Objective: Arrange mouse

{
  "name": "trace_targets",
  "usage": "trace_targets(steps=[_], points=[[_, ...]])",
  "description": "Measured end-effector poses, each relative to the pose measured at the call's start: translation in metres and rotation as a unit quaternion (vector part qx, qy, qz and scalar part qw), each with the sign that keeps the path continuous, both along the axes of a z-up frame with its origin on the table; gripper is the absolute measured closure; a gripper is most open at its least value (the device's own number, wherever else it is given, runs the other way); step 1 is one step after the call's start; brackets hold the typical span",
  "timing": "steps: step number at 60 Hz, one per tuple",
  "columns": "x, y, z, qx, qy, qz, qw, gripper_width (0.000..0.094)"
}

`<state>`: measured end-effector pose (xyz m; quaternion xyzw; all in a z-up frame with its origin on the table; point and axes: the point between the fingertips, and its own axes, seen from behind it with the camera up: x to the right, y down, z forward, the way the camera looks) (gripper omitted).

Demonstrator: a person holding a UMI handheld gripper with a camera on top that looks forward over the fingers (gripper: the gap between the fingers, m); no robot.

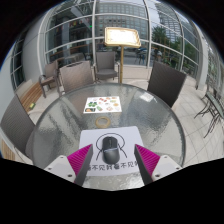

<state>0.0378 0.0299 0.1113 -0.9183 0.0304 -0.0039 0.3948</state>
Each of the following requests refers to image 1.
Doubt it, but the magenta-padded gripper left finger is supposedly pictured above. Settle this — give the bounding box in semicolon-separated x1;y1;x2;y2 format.
43;143;95;186

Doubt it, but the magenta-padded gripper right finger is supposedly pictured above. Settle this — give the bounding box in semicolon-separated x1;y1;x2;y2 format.
133;143;184;186

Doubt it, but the black computer mouse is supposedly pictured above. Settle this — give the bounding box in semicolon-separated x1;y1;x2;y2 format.
101;135;121;165

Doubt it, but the white mouse pad with drawing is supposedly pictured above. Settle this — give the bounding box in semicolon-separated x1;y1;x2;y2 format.
77;125;148;178

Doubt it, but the brown tape roll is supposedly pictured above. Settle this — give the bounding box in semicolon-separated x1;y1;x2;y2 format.
94;116;111;130

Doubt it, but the grey wicker chair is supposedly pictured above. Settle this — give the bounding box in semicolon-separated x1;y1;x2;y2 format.
0;93;36;158

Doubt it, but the laminated food picture card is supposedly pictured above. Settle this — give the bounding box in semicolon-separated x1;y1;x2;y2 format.
82;95;123;115

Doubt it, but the green metal folding table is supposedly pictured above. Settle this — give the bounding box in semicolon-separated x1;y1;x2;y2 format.
193;90;224;140

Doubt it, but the dark brown wicker chair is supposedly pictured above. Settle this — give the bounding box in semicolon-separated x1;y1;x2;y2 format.
146;59;188;109

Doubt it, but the grey wicker armchair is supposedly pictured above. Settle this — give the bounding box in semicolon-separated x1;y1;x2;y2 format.
56;60;98;96
92;50;121;83
37;60;61;99

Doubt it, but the golden menu stand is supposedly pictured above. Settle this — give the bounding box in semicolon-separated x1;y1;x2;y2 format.
103;26;143;85

